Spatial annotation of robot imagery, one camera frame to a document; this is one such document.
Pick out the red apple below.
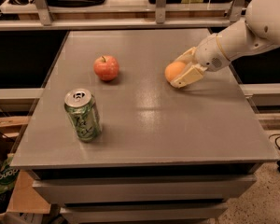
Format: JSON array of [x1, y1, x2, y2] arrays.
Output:
[[93, 55, 119, 81]]

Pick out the grey drawer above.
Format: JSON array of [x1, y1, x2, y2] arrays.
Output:
[[61, 203, 227, 224], [33, 175, 256, 204]]

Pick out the green soda can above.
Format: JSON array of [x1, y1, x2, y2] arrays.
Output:
[[64, 88, 102, 142]]

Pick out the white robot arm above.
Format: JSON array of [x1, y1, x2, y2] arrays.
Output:
[[168, 0, 280, 88]]

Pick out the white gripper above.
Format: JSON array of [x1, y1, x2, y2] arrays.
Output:
[[170, 34, 231, 88]]

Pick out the metal shelf rail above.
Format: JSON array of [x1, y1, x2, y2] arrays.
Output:
[[0, 0, 251, 31]]

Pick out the grey upper drawer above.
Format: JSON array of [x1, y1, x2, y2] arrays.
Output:
[[33, 175, 256, 204]]

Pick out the orange fruit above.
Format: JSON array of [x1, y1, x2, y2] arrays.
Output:
[[164, 62, 186, 82]]

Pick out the cardboard box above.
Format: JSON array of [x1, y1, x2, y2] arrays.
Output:
[[0, 116, 51, 224]]

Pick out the grey lower drawer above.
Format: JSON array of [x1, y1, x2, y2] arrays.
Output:
[[61, 203, 227, 224]]

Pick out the green plastic bag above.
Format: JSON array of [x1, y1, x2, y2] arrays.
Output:
[[0, 152, 21, 201]]

